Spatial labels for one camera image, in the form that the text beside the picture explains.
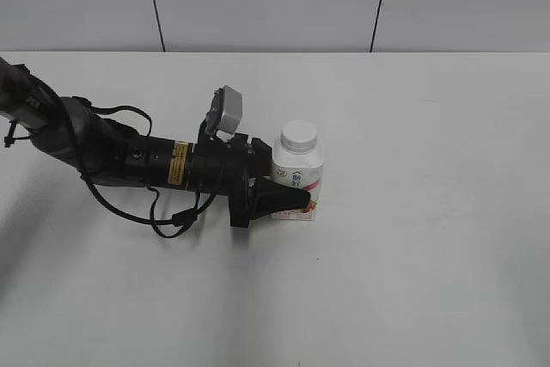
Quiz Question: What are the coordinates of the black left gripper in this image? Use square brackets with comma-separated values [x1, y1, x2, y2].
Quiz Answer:
[186, 132, 310, 228]

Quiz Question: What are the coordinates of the white yili changqing yogurt bottle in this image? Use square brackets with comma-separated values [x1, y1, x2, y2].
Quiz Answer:
[271, 133, 324, 221]

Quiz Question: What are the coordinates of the white bottle cap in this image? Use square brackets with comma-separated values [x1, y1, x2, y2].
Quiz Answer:
[279, 119, 319, 154]

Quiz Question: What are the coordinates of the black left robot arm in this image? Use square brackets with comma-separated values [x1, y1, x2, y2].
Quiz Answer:
[1, 62, 310, 235]

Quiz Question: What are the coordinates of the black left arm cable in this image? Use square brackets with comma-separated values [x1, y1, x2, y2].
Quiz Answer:
[3, 102, 220, 239]

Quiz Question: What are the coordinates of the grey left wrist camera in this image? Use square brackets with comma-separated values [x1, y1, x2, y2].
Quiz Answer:
[205, 85, 243, 136]

